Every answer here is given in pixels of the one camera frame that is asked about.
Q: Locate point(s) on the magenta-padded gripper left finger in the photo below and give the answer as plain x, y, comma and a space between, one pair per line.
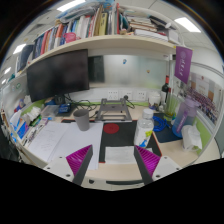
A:
58, 165

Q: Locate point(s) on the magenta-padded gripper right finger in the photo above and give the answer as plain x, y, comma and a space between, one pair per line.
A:
165, 165

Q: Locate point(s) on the purple translucent water jug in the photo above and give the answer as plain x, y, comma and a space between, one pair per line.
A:
185, 116

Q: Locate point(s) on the white sheet with handwriting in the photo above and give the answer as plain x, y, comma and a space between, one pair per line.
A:
48, 140

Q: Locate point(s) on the dark blue mouse pad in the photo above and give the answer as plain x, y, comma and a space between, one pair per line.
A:
166, 136

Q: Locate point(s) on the large blank white sheet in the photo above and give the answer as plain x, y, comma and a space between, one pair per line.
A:
83, 141

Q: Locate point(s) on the crumpled white tissue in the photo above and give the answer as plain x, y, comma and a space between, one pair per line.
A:
191, 137

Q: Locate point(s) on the small white paper slip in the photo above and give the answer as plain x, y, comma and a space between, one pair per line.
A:
120, 155

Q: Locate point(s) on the black desk mat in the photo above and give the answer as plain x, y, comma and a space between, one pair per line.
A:
123, 138

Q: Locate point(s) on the grey ribbed cup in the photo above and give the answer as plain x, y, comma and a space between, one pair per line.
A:
81, 120

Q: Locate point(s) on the white tissue pack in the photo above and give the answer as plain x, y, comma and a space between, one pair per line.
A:
31, 115

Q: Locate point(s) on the small blue box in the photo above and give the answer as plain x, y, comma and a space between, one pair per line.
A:
64, 108

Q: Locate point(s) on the green tinted glass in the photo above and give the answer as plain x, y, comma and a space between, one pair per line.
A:
171, 108

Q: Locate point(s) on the flat round red coaster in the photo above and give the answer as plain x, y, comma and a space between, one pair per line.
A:
111, 128

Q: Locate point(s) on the white ceramic jar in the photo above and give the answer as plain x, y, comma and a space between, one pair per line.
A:
154, 99

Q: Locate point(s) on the dark wine bottle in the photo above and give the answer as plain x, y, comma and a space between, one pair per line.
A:
165, 90

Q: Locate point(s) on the group photo poster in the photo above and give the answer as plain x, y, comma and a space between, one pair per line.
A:
205, 98

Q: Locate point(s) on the black computer monitor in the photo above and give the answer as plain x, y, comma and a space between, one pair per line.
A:
58, 75

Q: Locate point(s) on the purple hanging pennant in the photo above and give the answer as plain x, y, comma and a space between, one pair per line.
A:
183, 65

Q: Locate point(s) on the white wall power outlet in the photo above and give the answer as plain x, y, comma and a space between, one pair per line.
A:
141, 95
113, 94
126, 93

